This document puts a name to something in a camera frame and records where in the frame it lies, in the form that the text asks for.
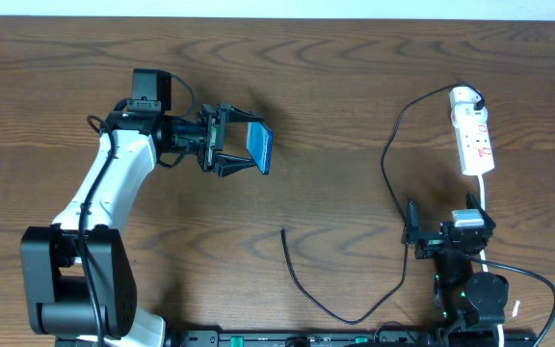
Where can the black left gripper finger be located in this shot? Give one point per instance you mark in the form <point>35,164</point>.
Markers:
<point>233,114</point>
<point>228,164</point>

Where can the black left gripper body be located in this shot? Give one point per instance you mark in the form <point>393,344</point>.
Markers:
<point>212,139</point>

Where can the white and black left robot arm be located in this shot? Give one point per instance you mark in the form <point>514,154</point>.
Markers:
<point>78,280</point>

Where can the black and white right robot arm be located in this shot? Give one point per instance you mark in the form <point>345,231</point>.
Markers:
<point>473,302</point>

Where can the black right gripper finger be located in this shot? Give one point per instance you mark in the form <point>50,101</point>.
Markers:
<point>473,203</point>
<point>413,224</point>

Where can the white power strip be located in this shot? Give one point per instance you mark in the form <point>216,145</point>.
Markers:
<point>472,136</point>

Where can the white USB charger plug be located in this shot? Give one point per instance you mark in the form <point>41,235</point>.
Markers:
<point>465,103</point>

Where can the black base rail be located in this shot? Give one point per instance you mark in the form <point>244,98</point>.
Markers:
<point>208,338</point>

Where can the blue Galaxy smartphone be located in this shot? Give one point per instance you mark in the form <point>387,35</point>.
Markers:
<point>259,145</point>

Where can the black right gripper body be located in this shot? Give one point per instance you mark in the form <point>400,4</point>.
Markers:
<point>436,239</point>

